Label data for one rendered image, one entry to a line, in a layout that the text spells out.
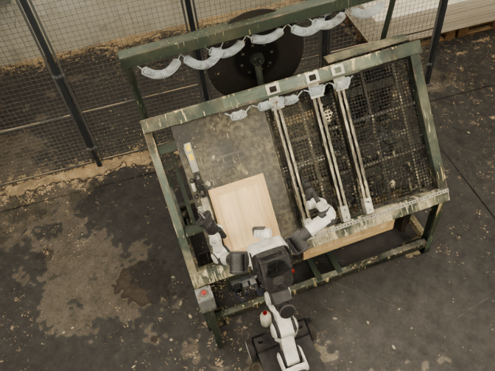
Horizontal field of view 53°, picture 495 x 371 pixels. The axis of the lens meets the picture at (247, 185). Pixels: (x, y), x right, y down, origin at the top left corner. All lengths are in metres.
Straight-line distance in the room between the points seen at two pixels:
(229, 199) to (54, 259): 2.34
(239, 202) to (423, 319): 1.96
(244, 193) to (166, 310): 1.53
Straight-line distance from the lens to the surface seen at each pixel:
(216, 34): 3.69
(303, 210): 3.88
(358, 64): 3.91
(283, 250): 3.26
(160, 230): 5.27
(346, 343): 4.49
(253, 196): 3.78
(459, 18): 7.54
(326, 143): 3.84
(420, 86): 4.19
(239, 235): 3.82
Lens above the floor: 4.12
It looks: 49 degrees down
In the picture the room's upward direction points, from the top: 8 degrees counter-clockwise
